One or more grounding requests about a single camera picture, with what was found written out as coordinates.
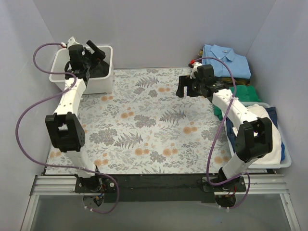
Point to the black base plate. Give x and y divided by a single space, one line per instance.
171 188

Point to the white plastic bin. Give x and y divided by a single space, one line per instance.
93 85

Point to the floral table mat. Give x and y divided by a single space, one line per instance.
143 127

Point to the black pinstriped long sleeve shirt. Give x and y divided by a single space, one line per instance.
99 68

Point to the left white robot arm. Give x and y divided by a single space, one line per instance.
64 128

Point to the plaid folded shirt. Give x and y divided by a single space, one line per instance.
228 80

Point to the light blue folded shirt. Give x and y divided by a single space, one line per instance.
237 64

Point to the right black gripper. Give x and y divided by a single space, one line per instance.
189 85

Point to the aluminium rail frame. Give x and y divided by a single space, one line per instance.
70 185

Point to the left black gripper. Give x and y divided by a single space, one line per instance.
91 57

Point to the green folded shirt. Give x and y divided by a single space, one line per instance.
245 94

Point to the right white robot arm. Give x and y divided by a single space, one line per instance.
254 137

